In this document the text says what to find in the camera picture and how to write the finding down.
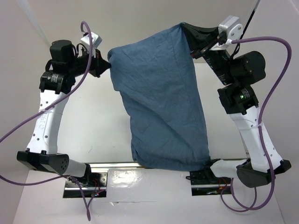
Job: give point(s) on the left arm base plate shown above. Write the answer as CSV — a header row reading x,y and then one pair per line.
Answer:
x,y
97,187

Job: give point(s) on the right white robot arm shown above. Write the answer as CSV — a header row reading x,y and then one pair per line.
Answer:
x,y
240,103

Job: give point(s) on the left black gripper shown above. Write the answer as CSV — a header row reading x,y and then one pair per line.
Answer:
x,y
99,65

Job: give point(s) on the black corner post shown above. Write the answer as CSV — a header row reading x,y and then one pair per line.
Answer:
x,y
250,18

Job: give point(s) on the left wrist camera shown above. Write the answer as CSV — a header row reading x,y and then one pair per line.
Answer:
x,y
96,40

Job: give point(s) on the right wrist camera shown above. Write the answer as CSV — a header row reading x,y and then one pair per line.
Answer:
x,y
232,27

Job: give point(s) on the front aluminium rail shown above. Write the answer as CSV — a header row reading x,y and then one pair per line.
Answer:
x,y
136,165

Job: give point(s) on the blue pillowcase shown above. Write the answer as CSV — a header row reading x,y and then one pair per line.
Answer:
x,y
157,82

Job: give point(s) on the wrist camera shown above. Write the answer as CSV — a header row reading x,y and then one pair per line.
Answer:
x,y
232,27
96,40

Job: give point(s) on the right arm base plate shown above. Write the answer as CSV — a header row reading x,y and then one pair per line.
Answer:
x,y
205,183

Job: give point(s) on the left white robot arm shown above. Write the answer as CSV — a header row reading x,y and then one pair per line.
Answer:
x,y
67,62

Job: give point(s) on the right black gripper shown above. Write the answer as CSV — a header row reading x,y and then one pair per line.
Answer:
x,y
201,33

